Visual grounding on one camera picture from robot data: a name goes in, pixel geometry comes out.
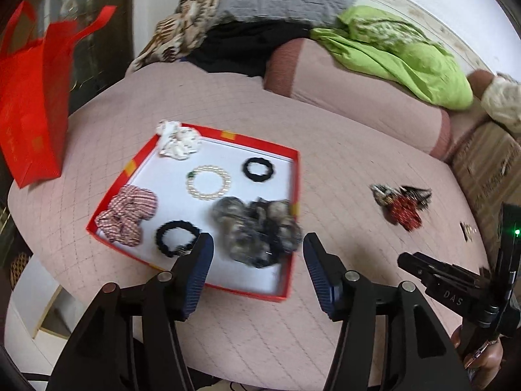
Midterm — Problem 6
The red dotted scrunchie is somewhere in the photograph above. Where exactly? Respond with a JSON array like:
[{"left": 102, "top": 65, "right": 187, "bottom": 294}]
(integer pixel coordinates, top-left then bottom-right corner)
[{"left": 387, "top": 195, "right": 422, "bottom": 231}]

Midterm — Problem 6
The black rhinestone hair claw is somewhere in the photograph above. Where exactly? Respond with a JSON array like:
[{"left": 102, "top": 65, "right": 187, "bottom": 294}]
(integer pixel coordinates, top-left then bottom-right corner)
[{"left": 399, "top": 185, "right": 433, "bottom": 210}]

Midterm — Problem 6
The gold beaded bracelet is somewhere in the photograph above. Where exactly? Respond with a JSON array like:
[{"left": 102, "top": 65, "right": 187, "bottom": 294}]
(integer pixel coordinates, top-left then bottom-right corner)
[{"left": 370, "top": 183, "right": 402, "bottom": 207}]

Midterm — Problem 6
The black hair tie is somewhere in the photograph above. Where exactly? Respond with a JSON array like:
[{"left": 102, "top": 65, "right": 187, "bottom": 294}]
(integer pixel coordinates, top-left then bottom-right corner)
[
  {"left": 154, "top": 220, "right": 203, "bottom": 259},
  {"left": 242, "top": 156, "right": 276, "bottom": 184}
]

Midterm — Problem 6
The red white plaid scrunchie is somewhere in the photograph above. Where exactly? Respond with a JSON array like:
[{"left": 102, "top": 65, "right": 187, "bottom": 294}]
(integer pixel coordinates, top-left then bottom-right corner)
[{"left": 94, "top": 184, "right": 158, "bottom": 247}]

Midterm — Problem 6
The grey organza scrunchie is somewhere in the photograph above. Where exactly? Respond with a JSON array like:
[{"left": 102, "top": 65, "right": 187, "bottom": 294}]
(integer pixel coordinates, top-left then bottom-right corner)
[{"left": 211, "top": 197, "right": 302, "bottom": 268}]

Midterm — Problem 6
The white pearl bracelet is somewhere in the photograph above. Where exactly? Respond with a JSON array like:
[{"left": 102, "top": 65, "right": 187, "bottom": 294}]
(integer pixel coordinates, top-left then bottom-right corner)
[{"left": 185, "top": 164, "right": 232, "bottom": 202}]

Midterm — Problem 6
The white floral scrunchie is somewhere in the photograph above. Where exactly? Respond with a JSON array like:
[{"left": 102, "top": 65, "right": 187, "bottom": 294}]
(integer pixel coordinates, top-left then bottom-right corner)
[{"left": 155, "top": 120, "right": 201, "bottom": 161}]

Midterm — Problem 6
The person's right hand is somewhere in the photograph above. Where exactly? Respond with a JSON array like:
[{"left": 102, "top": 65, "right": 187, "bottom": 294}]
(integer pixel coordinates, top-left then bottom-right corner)
[{"left": 464, "top": 335, "right": 503, "bottom": 390}]

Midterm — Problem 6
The small hair clip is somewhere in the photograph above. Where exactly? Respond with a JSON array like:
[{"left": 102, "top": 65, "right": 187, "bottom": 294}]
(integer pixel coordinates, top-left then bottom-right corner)
[{"left": 460, "top": 223, "right": 479, "bottom": 242}]

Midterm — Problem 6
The striped brown cushion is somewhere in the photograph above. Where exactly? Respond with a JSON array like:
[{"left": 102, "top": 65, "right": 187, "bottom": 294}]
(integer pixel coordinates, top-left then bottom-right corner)
[{"left": 452, "top": 122, "right": 521, "bottom": 265}]

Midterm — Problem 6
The white plastic bag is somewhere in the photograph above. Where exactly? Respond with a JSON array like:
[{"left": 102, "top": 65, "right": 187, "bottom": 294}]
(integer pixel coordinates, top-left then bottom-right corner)
[{"left": 481, "top": 74, "right": 521, "bottom": 137}]

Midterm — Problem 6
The red box lid tray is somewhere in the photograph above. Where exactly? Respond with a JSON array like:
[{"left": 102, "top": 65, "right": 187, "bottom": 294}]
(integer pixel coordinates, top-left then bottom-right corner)
[{"left": 87, "top": 126, "right": 300, "bottom": 302}]

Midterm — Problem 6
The green blanket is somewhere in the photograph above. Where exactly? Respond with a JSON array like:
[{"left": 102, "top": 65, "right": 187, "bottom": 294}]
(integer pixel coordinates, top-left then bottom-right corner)
[{"left": 310, "top": 5, "right": 473, "bottom": 110}]

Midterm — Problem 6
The pink bolster pillow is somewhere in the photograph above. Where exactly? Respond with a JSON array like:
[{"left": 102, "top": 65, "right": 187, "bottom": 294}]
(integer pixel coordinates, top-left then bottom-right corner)
[{"left": 264, "top": 38, "right": 451, "bottom": 160}]

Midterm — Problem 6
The wooden glass door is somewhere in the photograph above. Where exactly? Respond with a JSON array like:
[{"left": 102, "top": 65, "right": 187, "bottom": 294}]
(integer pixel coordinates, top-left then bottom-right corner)
[{"left": 1, "top": 0, "right": 133, "bottom": 114}]

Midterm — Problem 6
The black garment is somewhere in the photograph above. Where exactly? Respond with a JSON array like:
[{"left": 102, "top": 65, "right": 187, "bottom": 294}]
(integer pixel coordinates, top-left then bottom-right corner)
[{"left": 186, "top": 20, "right": 311, "bottom": 77}]

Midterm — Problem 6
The red gift bag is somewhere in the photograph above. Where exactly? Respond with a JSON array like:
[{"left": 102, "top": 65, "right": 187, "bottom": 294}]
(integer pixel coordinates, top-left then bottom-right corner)
[{"left": 1, "top": 1, "right": 117, "bottom": 188}]

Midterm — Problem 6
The leopard print cloth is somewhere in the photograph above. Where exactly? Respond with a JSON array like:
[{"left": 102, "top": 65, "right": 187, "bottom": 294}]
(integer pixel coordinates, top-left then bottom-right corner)
[{"left": 126, "top": 0, "right": 220, "bottom": 75}]

